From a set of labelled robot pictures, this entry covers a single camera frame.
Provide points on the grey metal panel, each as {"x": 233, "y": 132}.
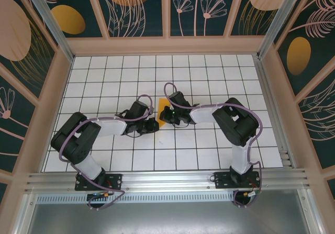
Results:
{"x": 167, "y": 218}

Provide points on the white grid mat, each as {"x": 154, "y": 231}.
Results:
{"x": 146, "y": 153}

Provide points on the orange cloth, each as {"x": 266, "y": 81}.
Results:
{"x": 162, "y": 103}

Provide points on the long aluminium mounting rail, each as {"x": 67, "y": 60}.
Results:
{"x": 167, "y": 180}

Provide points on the small controller board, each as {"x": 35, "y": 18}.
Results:
{"x": 100, "y": 195}
{"x": 251, "y": 194}

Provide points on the aluminium side rail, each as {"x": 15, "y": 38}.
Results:
{"x": 268, "y": 87}

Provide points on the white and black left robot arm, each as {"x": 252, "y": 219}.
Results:
{"x": 112, "y": 128}

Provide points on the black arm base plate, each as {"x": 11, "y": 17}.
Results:
{"x": 222, "y": 180}
{"x": 115, "y": 181}

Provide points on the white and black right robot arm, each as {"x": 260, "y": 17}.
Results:
{"x": 240, "y": 158}

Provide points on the aluminium frame post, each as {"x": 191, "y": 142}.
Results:
{"x": 281, "y": 16}
{"x": 49, "y": 16}

